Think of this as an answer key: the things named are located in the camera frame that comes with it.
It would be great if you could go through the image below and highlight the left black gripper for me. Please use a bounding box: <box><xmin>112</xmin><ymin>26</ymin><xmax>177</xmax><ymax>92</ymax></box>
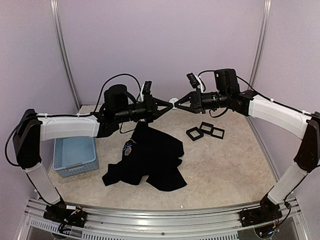
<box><xmin>114</xmin><ymin>93</ymin><xmax>173</xmax><ymax>123</ymax></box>

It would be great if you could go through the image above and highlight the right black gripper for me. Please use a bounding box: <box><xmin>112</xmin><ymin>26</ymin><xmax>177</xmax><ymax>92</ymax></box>
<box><xmin>176</xmin><ymin>87</ymin><xmax>231</xmax><ymax>113</ymax></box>

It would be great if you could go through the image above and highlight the starry night blue brooch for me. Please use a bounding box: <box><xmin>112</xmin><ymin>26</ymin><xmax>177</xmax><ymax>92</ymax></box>
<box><xmin>168</xmin><ymin>97</ymin><xmax>179</xmax><ymax>110</ymax></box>

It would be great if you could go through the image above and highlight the black garment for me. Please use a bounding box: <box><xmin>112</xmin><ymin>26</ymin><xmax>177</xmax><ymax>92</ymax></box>
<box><xmin>102</xmin><ymin>121</ymin><xmax>187</xmax><ymax>192</ymax></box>

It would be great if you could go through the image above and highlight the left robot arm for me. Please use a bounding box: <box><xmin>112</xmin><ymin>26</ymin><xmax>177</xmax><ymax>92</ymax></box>
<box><xmin>8</xmin><ymin>81</ymin><xmax>173</xmax><ymax>223</ymax></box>

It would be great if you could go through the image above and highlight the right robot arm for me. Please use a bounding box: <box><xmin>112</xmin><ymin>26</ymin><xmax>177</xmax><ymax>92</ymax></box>
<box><xmin>174</xmin><ymin>68</ymin><xmax>320</xmax><ymax>205</ymax></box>

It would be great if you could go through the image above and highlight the pale pink round brooch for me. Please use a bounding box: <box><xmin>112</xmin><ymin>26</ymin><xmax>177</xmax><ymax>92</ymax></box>
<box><xmin>124</xmin><ymin>147</ymin><xmax>132</xmax><ymax>156</ymax></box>

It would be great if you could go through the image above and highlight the blue plastic basket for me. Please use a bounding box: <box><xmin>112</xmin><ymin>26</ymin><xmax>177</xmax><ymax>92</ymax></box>
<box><xmin>53</xmin><ymin>137</ymin><xmax>99</xmax><ymax>178</ymax></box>

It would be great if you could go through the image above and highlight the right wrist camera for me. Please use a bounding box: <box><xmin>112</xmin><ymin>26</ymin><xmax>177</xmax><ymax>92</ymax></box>
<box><xmin>186</xmin><ymin>72</ymin><xmax>206</xmax><ymax>93</ymax></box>

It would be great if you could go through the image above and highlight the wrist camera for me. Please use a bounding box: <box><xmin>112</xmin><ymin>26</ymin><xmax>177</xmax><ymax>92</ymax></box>
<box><xmin>186</xmin><ymin>72</ymin><xmax>206</xmax><ymax>93</ymax></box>
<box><xmin>138</xmin><ymin>80</ymin><xmax>152</xmax><ymax>102</ymax></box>

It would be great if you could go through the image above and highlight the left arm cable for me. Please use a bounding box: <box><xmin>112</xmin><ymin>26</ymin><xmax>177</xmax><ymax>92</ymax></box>
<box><xmin>6</xmin><ymin>72</ymin><xmax>141</xmax><ymax>167</ymax></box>

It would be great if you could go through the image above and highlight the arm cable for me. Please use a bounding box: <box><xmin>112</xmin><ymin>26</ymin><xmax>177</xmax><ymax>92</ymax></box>
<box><xmin>6</xmin><ymin>72</ymin><xmax>141</xmax><ymax>167</ymax></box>
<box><xmin>198</xmin><ymin>69</ymin><xmax>276</xmax><ymax>103</ymax></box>

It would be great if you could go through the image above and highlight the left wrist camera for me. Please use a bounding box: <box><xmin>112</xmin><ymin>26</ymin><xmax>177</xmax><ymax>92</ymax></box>
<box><xmin>138</xmin><ymin>80</ymin><xmax>152</xmax><ymax>102</ymax></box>

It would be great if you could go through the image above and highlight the black square frame near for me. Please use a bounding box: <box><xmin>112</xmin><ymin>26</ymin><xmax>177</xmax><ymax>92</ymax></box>
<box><xmin>186</xmin><ymin>127</ymin><xmax>204</xmax><ymax>142</ymax></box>

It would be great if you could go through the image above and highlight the black square frame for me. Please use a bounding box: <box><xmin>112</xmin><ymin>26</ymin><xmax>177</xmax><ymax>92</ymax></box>
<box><xmin>199</xmin><ymin>121</ymin><xmax>214</xmax><ymax>135</ymax></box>
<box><xmin>186</xmin><ymin>127</ymin><xmax>204</xmax><ymax>142</ymax></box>
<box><xmin>211</xmin><ymin>127</ymin><xmax>225</xmax><ymax>140</ymax></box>

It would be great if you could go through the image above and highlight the black square frame middle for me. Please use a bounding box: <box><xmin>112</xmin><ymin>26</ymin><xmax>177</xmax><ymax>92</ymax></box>
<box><xmin>199</xmin><ymin>121</ymin><xmax>214</xmax><ymax>135</ymax></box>

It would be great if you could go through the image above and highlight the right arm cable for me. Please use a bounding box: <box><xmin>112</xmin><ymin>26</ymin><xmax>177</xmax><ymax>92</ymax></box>
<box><xmin>198</xmin><ymin>69</ymin><xmax>276</xmax><ymax>103</ymax></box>

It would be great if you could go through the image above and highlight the black square frame far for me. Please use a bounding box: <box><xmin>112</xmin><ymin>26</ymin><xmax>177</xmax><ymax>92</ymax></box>
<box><xmin>211</xmin><ymin>127</ymin><xmax>225</xmax><ymax>140</ymax></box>

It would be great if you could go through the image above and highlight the right aluminium corner post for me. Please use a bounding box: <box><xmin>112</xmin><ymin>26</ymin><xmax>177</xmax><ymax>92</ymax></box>
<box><xmin>249</xmin><ymin>0</ymin><xmax>272</xmax><ymax>86</ymax></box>

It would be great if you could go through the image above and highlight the aluminium corner post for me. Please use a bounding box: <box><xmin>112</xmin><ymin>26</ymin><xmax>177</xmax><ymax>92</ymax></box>
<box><xmin>249</xmin><ymin>0</ymin><xmax>272</xmax><ymax>86</ymax></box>
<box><xmin>49</xmin><ymin>0</ymin><xmax>82</xmax><ymax>110</ymax></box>

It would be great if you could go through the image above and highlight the aluminium front rail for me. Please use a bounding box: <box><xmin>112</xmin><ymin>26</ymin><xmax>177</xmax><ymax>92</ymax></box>
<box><xmin>23</xmin><ymin>197</ymin><xmax>307</xmax><ymax>240</ymax></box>

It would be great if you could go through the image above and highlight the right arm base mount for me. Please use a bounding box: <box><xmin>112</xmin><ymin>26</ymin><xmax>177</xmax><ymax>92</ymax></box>
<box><xmin>239</xmin><ymin>196</ymin><xmax>292</xmax><ymax>240</ymax></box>

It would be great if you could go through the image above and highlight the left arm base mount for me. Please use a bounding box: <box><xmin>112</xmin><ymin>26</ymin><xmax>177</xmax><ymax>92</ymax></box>
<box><xmin>43</xmin><ymin>198</ymin><xmax>88</xmax><ymax>234</ymax></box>

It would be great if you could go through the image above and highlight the left aluminium corner post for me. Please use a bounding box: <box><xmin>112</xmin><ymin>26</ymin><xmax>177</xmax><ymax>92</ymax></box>
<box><xmin>49</xmin><ymin>0</ymin><xmax>82</xmax><ymax>110</ymax></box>

